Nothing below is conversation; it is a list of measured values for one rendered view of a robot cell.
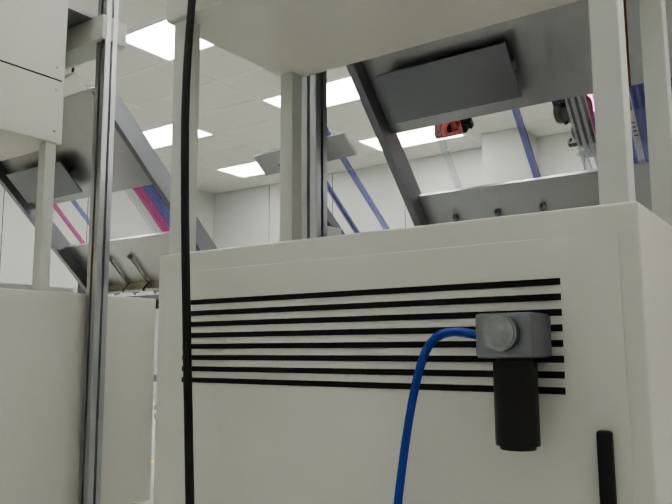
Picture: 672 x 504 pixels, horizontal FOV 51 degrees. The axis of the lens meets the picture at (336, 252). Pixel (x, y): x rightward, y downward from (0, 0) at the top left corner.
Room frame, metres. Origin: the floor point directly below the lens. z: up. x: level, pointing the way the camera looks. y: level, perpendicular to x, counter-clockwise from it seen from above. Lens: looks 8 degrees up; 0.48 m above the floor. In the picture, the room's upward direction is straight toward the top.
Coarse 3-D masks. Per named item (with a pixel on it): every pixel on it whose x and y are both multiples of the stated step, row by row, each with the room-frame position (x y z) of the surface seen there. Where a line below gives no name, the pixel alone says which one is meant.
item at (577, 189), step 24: (648, 168) 1.45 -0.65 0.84; (432, 192) 1.73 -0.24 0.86; (456, 192) 1.69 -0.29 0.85; (480, 192) 1.66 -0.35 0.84; (504, 192) 1.63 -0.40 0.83; (528, 192) 1.61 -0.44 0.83; (552, 192) 1.58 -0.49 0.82; (576, 192) 1.56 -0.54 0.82; (648, 192) 1.48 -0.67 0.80; (432, 216) 1.77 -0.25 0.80; (456, 216) 1.73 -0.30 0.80; (480, 216) 1.71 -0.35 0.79
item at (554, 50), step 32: (480, 32) 1.38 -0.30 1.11; (512, 32) 1.35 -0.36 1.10; (544, 32) 1.33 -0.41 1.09; (576, 32) 1.30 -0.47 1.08; (640, 32) 1.26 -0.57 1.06; (384, 64) 1.52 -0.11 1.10; (416, 64) 1.49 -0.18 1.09; (448, 64) 1.42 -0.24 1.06; (480, 64) 1.39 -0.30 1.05; (512, 64) 1.38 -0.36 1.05; (544, 64) 1.38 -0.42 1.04; (576, 64) 1.35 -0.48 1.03; (640, 64) 1.30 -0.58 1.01; (384, 96) 1.54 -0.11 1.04; (416, 96) 1.50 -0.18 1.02; (448, 96) 1.47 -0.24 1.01; (480, 96) 1.44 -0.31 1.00; (512, 96) 1.41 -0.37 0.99; (544, 96) 1.42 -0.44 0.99; (416, 128) 1.61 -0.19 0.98
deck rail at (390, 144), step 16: (352, 64) 1.51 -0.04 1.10; (352, 80) 1.54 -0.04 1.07; (368, 80) 1.56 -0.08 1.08; (368, 96) 1.56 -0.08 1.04; (368, 112) 1.58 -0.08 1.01; (384, 128) 1.62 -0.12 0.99; (384, 144) 1.63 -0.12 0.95; (400, 144) 1.68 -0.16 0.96; (400, 160) 1.68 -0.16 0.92; (400, 176) 1.68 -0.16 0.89; (400, 192) 1.71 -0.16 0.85; (416, 192) 1.74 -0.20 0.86; (416, 208) 1.74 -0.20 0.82; (416, 224) 1.76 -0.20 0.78
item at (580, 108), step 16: (576, 96) 1.41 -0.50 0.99; (592, 96) 1.39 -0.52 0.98; (640, 96) 1.35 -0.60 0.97; (576, 112) 1.43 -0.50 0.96; (592, 112) 1.42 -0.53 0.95; (640, 112) 1.38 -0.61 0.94; (576, 128) 1.46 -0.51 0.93; (592, 128) 1.44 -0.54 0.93; (640, 128) 1.40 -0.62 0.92; (592, 144) 1.47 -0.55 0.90; (640, 144) 1.43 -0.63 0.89; (592, 160) 1.49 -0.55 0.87; (640, 160) 1.45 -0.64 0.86
